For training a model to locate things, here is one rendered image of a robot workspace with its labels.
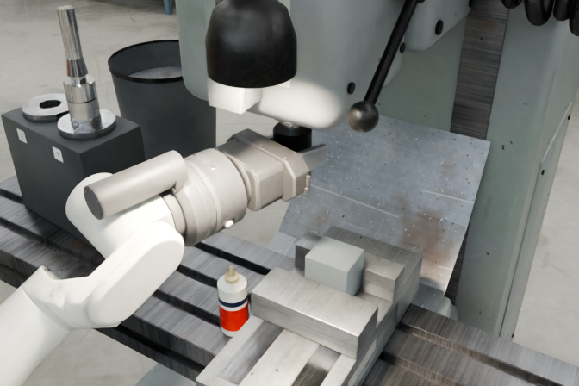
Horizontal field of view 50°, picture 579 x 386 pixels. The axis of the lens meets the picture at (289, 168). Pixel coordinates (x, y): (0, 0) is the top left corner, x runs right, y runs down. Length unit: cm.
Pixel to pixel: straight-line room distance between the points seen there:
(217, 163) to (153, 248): 12
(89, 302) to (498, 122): 70
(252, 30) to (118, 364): 184
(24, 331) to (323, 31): 38
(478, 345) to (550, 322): 154
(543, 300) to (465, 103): 157
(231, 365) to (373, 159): 50
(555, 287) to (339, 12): 214
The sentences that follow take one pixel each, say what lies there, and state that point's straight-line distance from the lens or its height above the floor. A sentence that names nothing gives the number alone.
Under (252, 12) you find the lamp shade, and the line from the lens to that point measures 47.
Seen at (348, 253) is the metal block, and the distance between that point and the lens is 80.
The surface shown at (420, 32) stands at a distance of 74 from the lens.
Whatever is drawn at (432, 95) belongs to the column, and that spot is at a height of 118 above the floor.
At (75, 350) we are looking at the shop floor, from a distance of 230.
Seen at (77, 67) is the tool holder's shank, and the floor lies 125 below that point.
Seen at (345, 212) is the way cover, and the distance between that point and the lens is 112.
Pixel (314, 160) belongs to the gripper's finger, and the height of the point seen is 123.
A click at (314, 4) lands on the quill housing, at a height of 144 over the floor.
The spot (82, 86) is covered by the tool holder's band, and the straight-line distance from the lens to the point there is 100.
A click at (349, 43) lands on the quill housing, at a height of 141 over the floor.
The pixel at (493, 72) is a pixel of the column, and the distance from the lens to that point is 102.
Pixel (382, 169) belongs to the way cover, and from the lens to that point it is 111.
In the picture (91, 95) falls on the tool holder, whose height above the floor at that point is 121.
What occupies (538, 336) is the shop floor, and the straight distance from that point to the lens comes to 238.
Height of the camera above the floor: 160
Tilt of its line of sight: 31 degrees down
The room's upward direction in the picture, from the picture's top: straight up
